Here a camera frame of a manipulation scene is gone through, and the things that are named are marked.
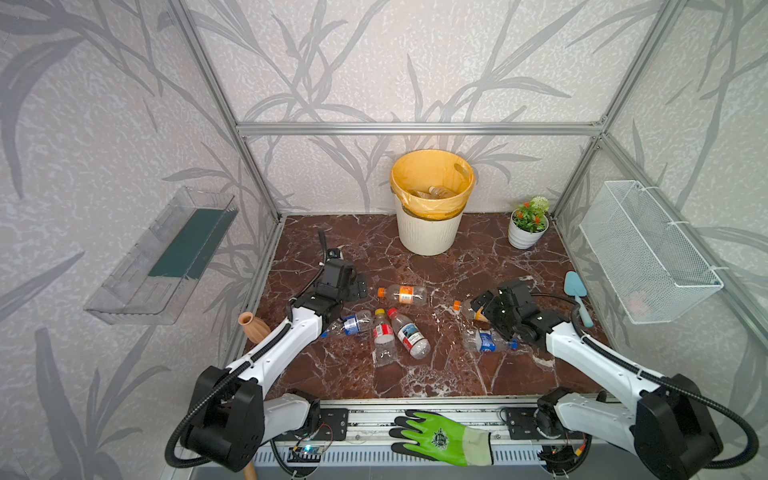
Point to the small terracotta clay pot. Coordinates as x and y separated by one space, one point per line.
255 329

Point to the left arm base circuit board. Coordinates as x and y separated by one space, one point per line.
306 454

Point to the clear acrylic wall shelf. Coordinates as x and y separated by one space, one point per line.
157 277

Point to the bottle blue label blue cap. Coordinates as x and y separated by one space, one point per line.
354 324

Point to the blue label bottle right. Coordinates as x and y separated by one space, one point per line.
487 341

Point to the light blue plastic trowel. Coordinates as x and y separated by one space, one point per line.
575 288

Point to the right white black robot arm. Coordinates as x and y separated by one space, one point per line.
665 422

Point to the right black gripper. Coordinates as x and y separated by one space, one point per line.
496 306

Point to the white ribbed waste bin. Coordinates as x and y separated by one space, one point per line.
426 237

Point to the yellow plastic bin liner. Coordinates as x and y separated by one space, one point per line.
421 169

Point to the white pot with plant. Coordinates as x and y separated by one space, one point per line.
529 221

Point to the brown crushed plastic bottle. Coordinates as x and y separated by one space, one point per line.
434 193

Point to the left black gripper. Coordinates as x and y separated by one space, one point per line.
352 287

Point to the white wire mesh basket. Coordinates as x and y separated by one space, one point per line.
653 267

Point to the yellow cap red label bottle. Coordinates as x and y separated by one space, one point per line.
385 343

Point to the orange label bottle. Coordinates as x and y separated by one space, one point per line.
404 294
469 313

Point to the red cap white label bottle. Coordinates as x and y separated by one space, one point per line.
409 334

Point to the green and black work glove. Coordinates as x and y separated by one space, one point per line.
432 436

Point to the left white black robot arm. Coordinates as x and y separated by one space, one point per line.
230 416

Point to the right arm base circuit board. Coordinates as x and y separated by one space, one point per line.
562 460

